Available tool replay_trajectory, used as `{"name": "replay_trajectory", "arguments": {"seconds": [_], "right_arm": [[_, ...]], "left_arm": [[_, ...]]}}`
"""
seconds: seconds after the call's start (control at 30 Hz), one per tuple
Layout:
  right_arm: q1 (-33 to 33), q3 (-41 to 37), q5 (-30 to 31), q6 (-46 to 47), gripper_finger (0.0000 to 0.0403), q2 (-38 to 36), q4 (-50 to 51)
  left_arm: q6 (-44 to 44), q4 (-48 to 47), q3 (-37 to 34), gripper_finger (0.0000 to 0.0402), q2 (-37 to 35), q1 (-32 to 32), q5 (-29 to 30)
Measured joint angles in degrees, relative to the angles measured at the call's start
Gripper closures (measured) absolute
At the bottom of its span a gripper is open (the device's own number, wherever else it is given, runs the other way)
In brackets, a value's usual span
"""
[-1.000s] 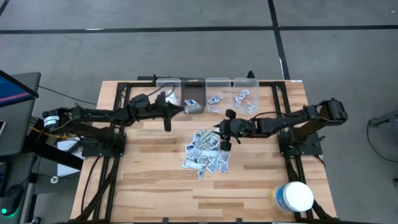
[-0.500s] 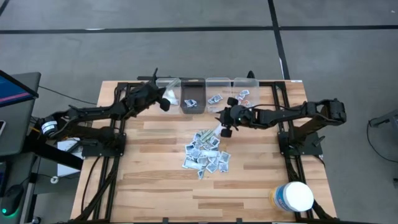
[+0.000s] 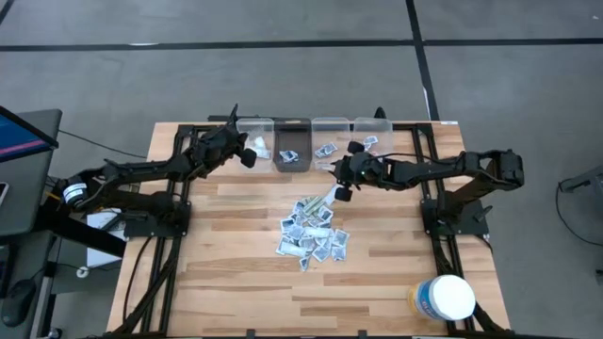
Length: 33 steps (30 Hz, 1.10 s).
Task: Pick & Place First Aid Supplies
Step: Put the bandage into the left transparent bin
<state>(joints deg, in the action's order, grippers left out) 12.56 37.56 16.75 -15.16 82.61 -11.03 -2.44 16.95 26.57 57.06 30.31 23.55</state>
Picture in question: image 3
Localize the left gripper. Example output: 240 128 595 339
186 103 258 180

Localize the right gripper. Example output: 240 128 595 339
334 139 390 203

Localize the white lid wipes canister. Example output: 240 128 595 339
407 274 477 322

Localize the white paper sheet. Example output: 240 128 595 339
86 209 127 269

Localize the black desk support bar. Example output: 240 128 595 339
37 206 128 259

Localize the black computer monitor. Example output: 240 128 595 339
0 105 60 164

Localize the grey floor stand base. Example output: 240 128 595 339
558 164 603 192

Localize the black computer mouse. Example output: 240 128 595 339
1 277 38 329

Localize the clear plastic handled bin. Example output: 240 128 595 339
235 117 276 173
352 116 395 170
310 116 352 171

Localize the grey plastic handled bin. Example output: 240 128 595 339
273 117 313 173

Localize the black floor cable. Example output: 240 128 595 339
58 129 148 160
554 183 603 249

